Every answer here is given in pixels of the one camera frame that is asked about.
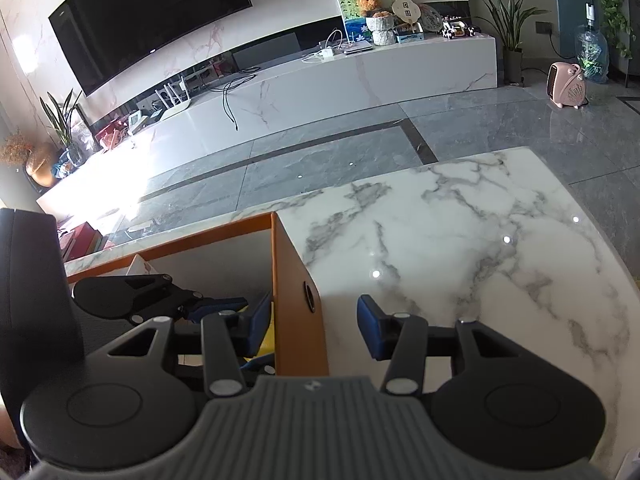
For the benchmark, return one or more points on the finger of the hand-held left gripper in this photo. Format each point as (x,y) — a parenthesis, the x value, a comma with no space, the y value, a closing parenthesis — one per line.
(220,305)
(260,362)

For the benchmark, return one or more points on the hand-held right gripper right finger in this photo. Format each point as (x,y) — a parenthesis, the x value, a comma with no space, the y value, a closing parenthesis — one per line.
(367,330)

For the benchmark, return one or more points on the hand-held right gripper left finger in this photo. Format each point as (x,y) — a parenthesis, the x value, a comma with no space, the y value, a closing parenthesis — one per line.
(260,327)

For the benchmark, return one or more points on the small gold cardboard box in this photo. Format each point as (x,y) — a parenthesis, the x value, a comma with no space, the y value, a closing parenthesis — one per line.
(268,345)

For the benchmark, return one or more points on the orange cardboard box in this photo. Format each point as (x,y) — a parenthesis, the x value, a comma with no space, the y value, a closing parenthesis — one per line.
(295,320)

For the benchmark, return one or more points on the red gift boxes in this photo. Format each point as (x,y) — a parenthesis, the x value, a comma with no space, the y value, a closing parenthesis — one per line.
(85,240)

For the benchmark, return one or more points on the golden round vase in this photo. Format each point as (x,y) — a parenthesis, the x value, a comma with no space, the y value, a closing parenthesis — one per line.
(41,167)

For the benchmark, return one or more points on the dried flower bunch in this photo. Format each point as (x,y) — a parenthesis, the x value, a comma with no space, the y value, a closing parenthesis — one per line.
(15,150)

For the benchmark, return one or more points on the green plant in vase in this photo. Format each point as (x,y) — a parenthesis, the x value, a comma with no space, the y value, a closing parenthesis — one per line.
(65,125)

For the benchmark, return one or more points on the pink gift boxes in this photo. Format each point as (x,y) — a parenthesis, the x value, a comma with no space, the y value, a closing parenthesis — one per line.
(111,135)

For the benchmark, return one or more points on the white wifi router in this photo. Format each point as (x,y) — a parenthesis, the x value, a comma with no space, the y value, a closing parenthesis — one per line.
(175,102)

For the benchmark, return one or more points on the white marble television cabinet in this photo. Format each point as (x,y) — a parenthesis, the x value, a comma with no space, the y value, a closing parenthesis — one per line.
(350,82)

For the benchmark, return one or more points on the black soundbar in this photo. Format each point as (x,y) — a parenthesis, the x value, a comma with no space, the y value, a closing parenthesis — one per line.
(265,51)

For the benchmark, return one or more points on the white charger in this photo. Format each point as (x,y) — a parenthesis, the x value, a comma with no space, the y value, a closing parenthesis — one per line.
(327,54)

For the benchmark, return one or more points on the grey laptop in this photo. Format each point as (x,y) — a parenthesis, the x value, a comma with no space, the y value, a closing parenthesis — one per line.
(357,48)

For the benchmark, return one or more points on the blue green painting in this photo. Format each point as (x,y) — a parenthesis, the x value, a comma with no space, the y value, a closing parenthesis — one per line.
(350,22)

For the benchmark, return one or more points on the black white cow figurine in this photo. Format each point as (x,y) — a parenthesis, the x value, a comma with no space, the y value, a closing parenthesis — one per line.
(457,29)

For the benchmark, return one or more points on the pink fan heater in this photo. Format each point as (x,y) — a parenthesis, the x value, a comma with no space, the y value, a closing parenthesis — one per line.
(567,85)

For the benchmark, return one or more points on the decorative plate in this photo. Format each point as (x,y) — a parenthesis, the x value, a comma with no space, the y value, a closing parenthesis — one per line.
(430,19)

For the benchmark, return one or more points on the round paper fan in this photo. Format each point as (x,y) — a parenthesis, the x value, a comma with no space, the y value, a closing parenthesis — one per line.
(405,7)

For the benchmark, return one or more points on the brown teddy bear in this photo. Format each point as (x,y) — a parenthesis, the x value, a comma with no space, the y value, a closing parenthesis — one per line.
(371,4)

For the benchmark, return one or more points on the tall leafy potted plant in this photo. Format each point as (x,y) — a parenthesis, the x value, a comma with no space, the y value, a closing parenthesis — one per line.
(510,25)

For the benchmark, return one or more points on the blue water jug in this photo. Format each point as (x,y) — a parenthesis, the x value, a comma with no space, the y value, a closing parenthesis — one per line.
(592,50)

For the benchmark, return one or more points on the trailing ivy plant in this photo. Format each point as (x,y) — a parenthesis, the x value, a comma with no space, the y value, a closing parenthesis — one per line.
(612,0)

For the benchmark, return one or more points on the black wall television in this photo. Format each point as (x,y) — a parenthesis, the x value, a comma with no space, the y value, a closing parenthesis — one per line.
(150,20)

